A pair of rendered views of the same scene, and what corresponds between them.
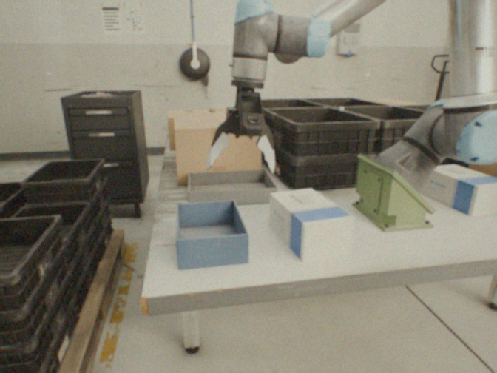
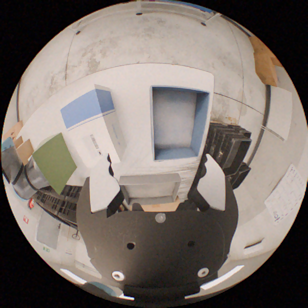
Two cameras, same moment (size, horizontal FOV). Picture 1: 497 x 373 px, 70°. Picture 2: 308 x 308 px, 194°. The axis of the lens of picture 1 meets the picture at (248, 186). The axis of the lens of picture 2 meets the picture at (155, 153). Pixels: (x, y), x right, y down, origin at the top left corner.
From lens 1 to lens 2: 0.71 m
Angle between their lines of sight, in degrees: 40
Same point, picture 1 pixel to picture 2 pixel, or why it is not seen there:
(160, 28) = not seen: hidden behind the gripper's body
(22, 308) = (225, 134)
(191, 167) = (172, 205)
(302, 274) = (113, 72)
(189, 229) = (184, 144)
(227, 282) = (168, 70)
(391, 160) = (36, 170)
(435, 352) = not seen: hidden behind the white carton
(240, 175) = (143, 202)
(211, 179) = (160, 199)
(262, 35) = not seen: outside the picture
